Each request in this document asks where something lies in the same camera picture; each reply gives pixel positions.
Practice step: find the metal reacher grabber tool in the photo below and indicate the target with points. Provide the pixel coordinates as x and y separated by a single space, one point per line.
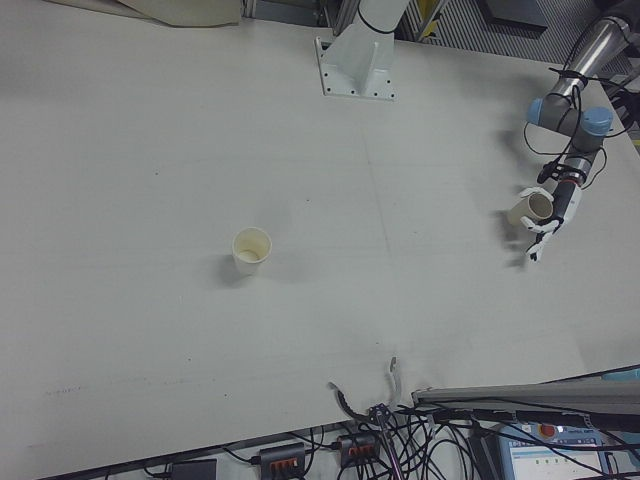
378 414

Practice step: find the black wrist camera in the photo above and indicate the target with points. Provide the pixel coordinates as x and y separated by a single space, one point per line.
547 172

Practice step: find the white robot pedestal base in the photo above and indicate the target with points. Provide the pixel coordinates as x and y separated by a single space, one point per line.
357 65

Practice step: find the beige paper cup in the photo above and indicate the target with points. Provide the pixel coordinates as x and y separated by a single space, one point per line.
521 210

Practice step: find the white paper cup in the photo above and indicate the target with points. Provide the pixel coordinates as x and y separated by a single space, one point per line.
250 250

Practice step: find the black flat box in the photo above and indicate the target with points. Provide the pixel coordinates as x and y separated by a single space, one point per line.
192 471

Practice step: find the black orange power strip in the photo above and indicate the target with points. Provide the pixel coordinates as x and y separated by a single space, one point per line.
357 447
282 457

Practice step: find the beige cloth sheet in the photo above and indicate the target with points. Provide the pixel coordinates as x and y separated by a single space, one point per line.
190 12

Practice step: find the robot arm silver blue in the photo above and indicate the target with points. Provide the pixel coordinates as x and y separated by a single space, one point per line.
595 50

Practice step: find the aluminium profile post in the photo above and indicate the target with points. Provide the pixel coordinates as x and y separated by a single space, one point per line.
500 395

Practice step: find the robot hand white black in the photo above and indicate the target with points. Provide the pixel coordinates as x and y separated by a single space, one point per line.
567 205

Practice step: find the teach pendant with red button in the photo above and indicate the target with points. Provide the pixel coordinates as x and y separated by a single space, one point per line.
550 450

